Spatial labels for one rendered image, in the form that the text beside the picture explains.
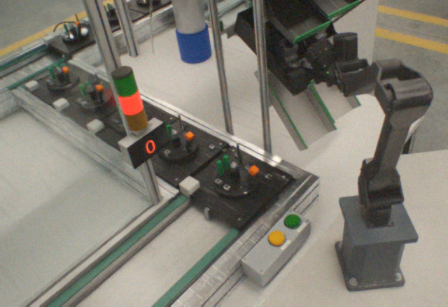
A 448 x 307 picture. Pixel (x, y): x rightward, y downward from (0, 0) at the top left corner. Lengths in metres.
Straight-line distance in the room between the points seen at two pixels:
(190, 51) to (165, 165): 0.81
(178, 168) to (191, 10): 0.85
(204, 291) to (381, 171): 0.50
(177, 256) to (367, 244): 0.50
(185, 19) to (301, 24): 0.89
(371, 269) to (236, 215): 0.37
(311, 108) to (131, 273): 0.73
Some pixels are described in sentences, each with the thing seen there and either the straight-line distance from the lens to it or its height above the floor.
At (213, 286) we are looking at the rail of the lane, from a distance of 1.10.
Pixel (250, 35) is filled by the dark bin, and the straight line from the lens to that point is 1.27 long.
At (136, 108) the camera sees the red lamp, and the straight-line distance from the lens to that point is 1.03.
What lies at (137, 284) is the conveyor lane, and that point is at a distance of 1.20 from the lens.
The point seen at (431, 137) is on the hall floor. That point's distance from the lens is 3.03.
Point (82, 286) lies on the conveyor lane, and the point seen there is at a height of 0.95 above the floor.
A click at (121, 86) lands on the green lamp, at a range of 0.99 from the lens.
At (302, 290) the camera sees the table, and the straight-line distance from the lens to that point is 1.19.
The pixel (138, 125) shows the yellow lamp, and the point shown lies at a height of 1.28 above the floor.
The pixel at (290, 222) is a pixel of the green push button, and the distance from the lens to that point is 1.17.
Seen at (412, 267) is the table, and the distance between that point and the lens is 1.27.
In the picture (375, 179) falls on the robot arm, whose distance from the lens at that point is 0.98.
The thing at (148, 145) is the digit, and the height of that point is 1.21.
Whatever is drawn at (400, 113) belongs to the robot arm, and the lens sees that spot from 0.82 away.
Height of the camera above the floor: 1.89
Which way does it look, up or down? 40 degrees down
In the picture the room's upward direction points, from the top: 9 degrees counter-clockwise
